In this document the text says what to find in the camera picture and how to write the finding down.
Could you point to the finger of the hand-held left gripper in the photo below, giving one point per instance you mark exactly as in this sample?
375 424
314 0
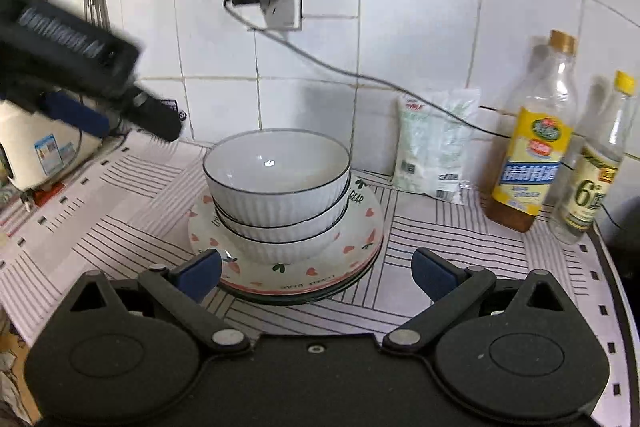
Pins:
155 114
80 114

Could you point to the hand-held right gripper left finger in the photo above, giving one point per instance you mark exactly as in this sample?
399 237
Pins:
204 274

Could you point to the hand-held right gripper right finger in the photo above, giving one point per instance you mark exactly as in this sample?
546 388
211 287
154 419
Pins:
432 274

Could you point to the white ribbed bowl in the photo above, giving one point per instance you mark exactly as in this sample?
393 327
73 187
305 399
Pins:
280 232
285 252
275 187

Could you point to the pink bunny print plate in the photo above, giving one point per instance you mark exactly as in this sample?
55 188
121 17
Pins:
360 214

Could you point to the striped white tablecloth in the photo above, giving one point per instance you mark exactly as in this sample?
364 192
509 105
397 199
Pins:
450 232

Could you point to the white rice cooker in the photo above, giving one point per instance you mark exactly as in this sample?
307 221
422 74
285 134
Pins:
30 147

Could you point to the white salt bag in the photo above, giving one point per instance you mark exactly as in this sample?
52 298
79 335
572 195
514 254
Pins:
435 147

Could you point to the yellow label cooking wine bottle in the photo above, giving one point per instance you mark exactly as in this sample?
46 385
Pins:
535 147

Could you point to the clear vinegar bottle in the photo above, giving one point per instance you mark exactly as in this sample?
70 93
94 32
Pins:
595 177

